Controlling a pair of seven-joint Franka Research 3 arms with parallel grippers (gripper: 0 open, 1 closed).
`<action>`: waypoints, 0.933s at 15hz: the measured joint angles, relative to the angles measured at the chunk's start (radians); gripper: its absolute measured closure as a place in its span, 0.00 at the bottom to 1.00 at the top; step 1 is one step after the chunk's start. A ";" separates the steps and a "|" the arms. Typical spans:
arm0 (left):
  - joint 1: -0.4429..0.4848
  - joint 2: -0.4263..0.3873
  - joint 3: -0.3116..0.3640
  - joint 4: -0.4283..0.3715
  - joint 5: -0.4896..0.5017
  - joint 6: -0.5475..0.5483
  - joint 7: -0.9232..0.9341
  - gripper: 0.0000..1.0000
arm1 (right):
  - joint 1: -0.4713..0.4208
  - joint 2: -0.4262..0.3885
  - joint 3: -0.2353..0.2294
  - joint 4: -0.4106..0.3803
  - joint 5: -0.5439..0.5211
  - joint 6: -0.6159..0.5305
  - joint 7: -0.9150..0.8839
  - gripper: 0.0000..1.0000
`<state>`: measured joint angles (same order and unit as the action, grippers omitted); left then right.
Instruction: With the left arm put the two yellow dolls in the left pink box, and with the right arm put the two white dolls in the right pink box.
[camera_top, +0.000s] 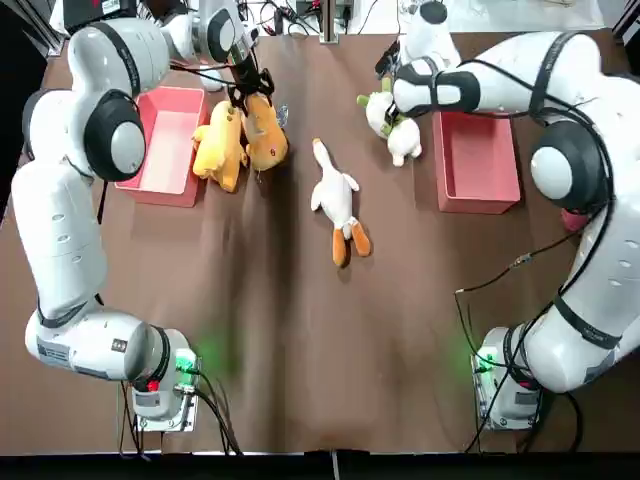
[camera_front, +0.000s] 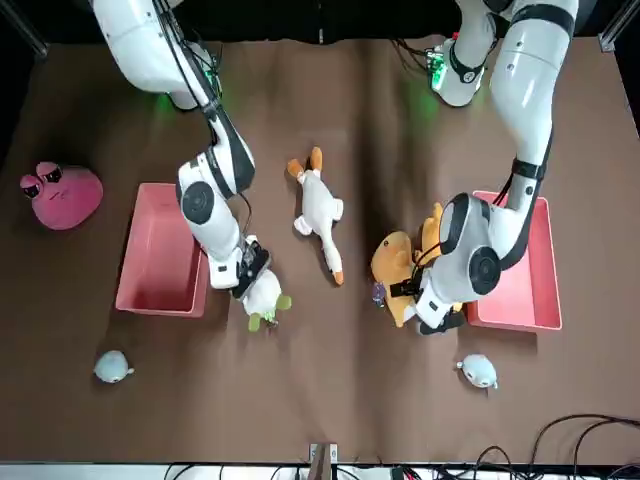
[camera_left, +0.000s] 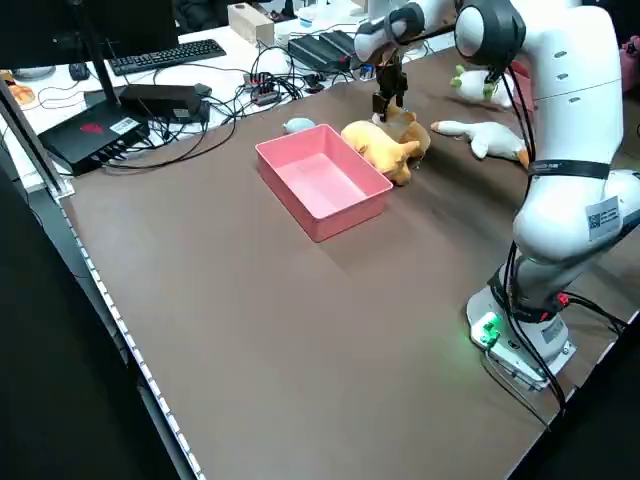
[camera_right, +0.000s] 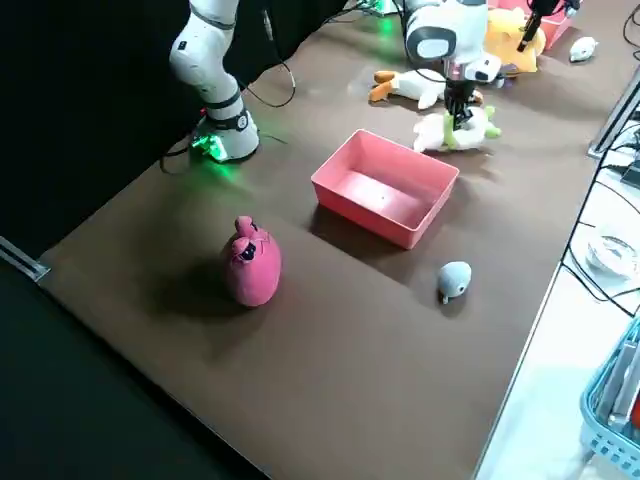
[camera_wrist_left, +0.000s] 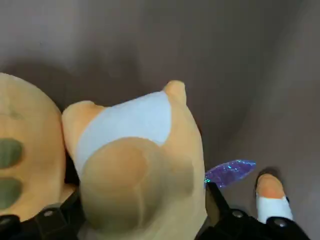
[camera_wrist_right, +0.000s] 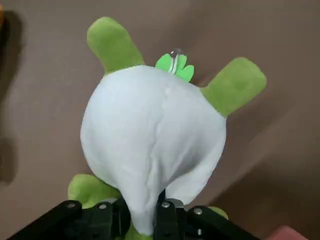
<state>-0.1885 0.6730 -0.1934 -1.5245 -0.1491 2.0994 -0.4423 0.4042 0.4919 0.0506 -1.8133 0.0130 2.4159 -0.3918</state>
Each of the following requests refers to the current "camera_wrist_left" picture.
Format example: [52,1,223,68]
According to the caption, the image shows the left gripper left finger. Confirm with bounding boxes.
[0,192,87,240]

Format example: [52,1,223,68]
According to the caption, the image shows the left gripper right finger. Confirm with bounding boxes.
[197,182,311,240]

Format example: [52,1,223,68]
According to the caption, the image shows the white goose doll orange feet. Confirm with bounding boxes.
[254,174,294,224]

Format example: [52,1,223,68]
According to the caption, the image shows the yellow bear doll white shirt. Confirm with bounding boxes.
[61,79,257,240]

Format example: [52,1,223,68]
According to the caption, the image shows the yellow dinosaur doll green spikes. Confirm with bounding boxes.
[0,72,77,222]

